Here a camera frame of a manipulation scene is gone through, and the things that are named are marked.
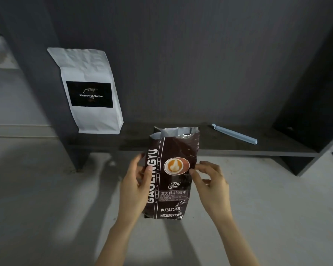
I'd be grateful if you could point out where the person's right hand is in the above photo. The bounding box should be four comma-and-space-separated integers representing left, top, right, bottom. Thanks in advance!
189, 160, 233, 220

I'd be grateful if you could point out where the person's left hand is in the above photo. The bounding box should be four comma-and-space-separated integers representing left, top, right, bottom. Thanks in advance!
119, 152, 153, 222

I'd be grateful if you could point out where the brown foil coffee bag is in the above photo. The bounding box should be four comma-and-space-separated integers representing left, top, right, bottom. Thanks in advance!
143, 126, 200, 221

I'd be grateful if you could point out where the person's right forearm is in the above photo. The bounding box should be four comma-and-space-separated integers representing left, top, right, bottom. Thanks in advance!
213, 212, 260, 266

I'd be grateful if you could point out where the person's left forearm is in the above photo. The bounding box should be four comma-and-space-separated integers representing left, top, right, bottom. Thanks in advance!
94, 214, 141, 266

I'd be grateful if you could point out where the light blue bag sealing clip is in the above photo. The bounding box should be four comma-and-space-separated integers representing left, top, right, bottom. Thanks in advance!
211, 123, 258, 145

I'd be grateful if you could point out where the dark grey shelf unit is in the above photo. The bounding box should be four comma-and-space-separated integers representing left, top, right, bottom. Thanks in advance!
0, 0, 333, 177

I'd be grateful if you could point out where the white black-label coffee bag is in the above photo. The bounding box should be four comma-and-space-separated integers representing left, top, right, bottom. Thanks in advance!
47, 47, 125, 134

